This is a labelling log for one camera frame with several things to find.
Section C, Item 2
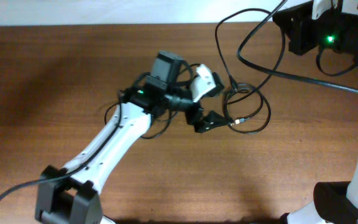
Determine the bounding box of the left camera cable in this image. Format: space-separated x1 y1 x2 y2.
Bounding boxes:
0 102 124 224

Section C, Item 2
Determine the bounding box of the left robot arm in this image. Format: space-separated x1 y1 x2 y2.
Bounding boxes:
35 51 229 224

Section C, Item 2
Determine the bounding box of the black USB cable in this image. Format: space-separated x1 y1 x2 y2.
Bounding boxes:
214 7 287 135

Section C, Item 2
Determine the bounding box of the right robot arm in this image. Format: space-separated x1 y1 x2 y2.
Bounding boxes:
271 80 358 223

